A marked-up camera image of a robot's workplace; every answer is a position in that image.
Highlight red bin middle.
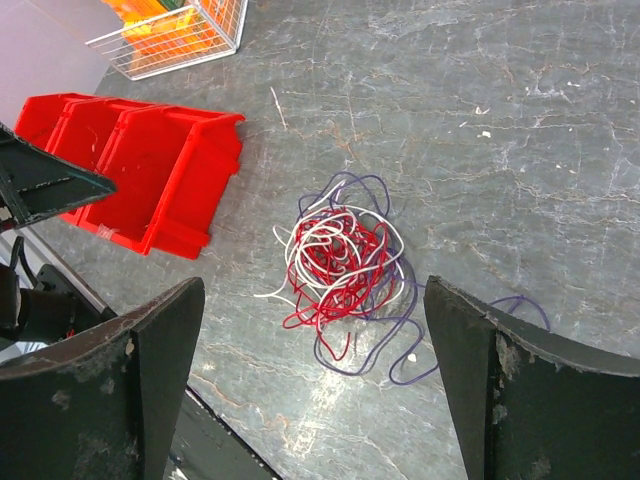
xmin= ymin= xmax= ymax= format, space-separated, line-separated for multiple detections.
xmin=44 ymin=97 xmax=156 ymax=226

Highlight white wire shelf rack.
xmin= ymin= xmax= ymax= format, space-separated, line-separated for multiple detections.
xmin=84 ymin=0 xmax=250 ymax=82

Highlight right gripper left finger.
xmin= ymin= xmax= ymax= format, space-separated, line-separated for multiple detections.
xmin=1 ymin=277 xmax=205 ymax=479

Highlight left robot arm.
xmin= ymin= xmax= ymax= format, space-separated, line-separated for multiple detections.
xmin=1 ymin=125 xmax=116 ymax=348

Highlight white cable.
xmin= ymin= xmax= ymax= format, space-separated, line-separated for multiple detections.
xmin=253 ymin=191 xmax=406 ymax=311

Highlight red cable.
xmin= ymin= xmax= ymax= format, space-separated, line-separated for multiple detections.
xmin=282 ymin=209 xmax=397 ymax=362

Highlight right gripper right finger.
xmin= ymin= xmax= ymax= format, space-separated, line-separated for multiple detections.
xmin=424 ymin=276 xmax=639 ymax=479

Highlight orange snack packs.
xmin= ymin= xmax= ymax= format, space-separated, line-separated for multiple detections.
xmin=99 ymin=0 xmax=236 ymax=71

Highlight red bin right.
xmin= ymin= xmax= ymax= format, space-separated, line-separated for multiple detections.
xmin=78 ymin=105 xmax=245 ymax=259

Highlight purple cable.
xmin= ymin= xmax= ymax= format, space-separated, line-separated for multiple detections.
xmin=297 ymin=170 xmax=552 ymax=387

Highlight red bin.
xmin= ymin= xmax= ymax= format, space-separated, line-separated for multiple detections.
xmin=78 ymin=105 xmax=245 ymax=259
xmin=13 ymin=93 xmax=94 ymax=150
xmin=44 ymin=97 xmax=156 ymax=226

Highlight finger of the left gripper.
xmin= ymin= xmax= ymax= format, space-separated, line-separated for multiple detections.
xmin=1 ymin=125 xmax=116 ymax=230

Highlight red bin left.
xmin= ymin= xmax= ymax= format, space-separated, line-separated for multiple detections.
xmin=13 ymin=93 xmax=94 ymax=150

